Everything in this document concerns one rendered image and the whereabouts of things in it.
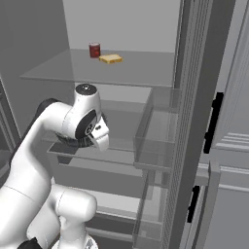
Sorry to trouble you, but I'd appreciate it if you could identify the glass fridge shelf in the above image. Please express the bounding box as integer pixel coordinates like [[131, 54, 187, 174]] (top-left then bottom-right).
[[19, 48, 176, 89], [47, 99, 154, 167]]

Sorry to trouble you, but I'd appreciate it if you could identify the yellow bread slice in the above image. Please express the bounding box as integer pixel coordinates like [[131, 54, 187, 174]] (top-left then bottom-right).
[[98, 53, 125, 65]]

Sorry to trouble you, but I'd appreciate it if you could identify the red can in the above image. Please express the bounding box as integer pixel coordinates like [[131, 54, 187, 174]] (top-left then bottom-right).
[[89, 42, 102, 59]]

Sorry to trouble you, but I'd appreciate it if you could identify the grey open fridge door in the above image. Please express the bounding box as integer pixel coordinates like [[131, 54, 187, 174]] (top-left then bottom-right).
[[160, 0, 238, 249]]

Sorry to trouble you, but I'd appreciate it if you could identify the clear fridge door bin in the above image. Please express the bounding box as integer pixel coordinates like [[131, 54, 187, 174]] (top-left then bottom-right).
[[131, 169, 170, 249], [132, 87, 182, 172]]

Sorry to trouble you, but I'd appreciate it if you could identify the black cupboard handle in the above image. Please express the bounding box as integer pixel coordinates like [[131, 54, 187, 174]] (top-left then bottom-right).
[[186, 185, 201, 224], [202, 91, 225, 155]]

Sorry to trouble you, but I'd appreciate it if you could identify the grey cupboard door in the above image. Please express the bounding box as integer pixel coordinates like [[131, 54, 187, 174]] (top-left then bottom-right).
[[199, 163, 249, 249], [211, 0, 249, 154]]

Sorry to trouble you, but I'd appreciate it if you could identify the grey fridge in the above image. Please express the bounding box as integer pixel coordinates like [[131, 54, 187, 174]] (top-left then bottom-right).
[[0, 0, 183, 249]]

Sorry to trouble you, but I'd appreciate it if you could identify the grey bar handle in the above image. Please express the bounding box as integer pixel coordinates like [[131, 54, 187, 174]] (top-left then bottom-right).
[[194, 160, 222, 249]]

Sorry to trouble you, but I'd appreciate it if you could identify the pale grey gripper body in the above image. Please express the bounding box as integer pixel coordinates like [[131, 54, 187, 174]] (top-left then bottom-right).
[[90, 124, 111, 153]]

